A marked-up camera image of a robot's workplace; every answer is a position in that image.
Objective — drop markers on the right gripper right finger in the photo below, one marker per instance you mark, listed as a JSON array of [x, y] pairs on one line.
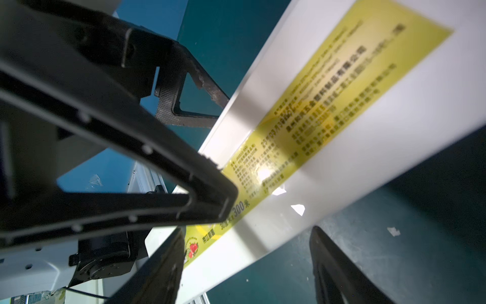
[[337, 278]]

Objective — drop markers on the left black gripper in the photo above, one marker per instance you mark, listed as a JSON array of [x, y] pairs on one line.
[[71, 83]]

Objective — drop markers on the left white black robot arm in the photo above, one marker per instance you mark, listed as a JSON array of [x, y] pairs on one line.
[[69, 263]]

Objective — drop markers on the white wrap dispenser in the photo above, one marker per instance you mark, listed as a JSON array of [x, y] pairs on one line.
[[343, 97]]

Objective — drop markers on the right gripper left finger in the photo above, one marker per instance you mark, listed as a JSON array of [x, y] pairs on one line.
[[158, 280]]

